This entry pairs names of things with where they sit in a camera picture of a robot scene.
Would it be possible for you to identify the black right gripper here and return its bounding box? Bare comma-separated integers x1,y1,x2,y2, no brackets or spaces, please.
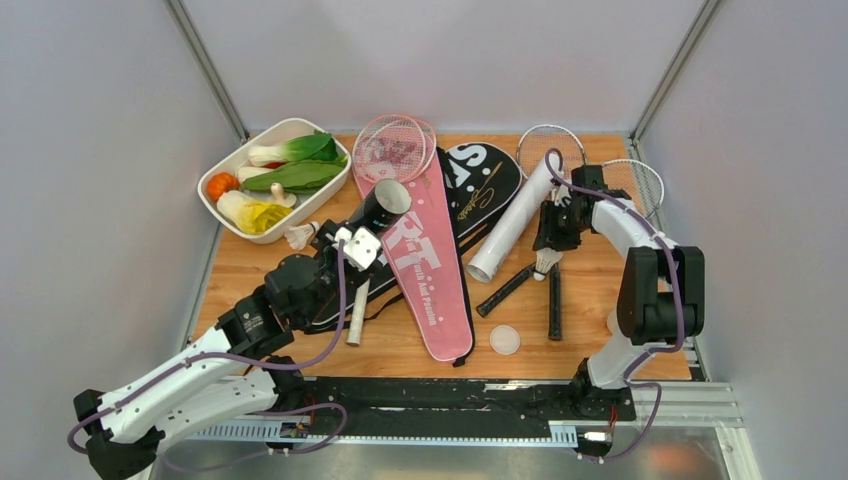
533,199,587,253

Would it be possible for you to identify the white shuttlecock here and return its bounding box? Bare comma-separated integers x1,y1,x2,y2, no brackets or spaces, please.
284,221,320,251
533,247,563,281

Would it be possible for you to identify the white shuttlecock tube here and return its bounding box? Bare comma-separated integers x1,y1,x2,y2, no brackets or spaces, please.
467,149,562,283

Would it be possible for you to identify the black shuttlecock tube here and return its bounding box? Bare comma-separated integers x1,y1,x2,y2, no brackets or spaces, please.
347,179,412,238

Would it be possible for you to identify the clear round tube lid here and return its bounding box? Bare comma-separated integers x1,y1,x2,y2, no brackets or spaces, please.
489,325,521,355

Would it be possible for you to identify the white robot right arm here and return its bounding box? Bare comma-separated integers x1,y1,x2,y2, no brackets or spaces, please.
536,159,706,418

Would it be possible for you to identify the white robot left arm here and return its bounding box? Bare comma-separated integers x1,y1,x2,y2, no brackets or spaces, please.
66,221,382,479

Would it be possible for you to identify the pink badminton racket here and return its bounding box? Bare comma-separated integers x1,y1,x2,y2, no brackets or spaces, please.
352,114,436,184
344,114,429,348

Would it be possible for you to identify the pink racket cover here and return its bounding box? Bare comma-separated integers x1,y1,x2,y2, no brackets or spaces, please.
382,154,474,363

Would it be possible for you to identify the black racket cover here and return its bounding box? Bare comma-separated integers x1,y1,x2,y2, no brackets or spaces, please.
304,142,523,335

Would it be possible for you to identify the white racket left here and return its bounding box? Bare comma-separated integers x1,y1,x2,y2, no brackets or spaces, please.
476,123,588,319

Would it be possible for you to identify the white racket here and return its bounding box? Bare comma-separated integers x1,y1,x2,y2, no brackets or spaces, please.
476,123,588,319
547,159,665,342

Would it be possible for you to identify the white racket right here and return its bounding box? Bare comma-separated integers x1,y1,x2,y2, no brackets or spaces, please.
547,159,665,342

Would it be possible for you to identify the beige mushroom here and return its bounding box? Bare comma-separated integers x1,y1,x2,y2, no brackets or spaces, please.
270,183,298,209

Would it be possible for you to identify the white tube cap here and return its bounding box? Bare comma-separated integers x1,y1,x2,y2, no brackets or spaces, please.
606,310,620,334

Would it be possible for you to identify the green leafy vegetable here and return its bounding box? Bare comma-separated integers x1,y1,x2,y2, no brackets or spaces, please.
241,156,348,193

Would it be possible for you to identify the yellow napa cabbage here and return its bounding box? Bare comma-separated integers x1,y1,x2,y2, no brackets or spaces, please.
216,190,293,235

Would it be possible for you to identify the green bok choy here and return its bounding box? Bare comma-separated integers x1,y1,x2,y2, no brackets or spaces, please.
247,132,338,166

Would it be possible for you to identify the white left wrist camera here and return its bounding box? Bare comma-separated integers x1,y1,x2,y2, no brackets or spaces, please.
334,226,382,271

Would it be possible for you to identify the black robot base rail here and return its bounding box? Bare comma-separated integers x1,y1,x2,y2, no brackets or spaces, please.
273,374,636,440

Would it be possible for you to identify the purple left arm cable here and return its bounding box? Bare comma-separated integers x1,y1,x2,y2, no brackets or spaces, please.
66,239,349,465

